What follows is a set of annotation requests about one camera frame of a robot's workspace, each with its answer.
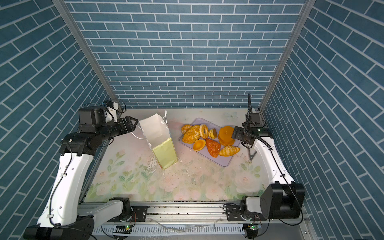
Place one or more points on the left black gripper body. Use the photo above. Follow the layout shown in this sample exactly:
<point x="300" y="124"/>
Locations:
<point x="117" y="128"/>

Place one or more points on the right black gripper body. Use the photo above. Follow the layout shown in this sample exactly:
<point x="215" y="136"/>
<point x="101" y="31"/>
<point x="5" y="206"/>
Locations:
<point x="240" y="133"/>

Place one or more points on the round orange pancake stack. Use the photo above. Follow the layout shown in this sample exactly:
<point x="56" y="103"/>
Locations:
<point x="225" y="136"/>

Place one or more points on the white green paper bag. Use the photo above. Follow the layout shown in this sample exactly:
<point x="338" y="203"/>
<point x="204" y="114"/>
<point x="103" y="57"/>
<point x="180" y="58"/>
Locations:
<point x="157" y="134"/>

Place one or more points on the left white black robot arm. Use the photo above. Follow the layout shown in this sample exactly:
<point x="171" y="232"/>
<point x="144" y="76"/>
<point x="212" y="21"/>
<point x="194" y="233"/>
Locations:
<point x="60" y="219"/>

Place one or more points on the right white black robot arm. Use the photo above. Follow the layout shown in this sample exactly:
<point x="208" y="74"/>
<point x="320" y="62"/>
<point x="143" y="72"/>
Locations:
<point x="283" y="198"/>

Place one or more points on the sesame oval bread loaf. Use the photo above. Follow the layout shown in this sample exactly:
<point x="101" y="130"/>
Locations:
<point x="191" y="135"/>

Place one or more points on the striped golden croissant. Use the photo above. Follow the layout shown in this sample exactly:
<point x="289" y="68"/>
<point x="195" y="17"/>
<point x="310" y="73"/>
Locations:
<point x="228" y="151"/>

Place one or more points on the small yellow bun wedge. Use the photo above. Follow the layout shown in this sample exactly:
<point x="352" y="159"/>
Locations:
<point x="213" y="134"/>

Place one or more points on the reddish brown croissant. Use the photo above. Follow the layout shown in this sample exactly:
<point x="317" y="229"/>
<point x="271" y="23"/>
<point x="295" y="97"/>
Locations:
<point x="213" y="147"/>

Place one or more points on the yellow orange round bun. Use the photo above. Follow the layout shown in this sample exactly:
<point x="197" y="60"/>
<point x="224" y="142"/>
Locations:
<point x="199" y="145"/>

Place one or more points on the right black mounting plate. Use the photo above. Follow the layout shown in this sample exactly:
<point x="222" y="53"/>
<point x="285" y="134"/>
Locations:
<point x="234" y="213"/>

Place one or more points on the black mounting plate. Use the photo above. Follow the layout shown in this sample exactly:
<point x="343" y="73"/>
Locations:
<point x="234" y="213"/>
<point x="135" y="214"/>

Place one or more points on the small golden roll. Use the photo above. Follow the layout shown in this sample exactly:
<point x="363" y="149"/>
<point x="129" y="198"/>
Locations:
<point x="185" y="128"/>

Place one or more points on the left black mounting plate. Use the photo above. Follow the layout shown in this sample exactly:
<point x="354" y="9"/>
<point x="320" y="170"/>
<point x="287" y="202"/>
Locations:
<point x="135" y="214"/>

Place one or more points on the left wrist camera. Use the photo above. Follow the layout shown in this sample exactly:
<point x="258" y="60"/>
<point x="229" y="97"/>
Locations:
<point x="94" y="116"/>

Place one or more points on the glazed ring donut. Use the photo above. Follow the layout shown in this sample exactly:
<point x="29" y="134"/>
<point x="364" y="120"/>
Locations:
<point x="204" y="131"/>

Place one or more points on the aluminium front rail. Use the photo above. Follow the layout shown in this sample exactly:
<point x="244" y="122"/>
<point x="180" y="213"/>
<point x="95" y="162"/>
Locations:
<point x="206" y="212"/>

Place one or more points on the white vented cable duct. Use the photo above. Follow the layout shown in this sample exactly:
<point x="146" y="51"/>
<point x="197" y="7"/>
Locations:
<point x="171" y="230"/>

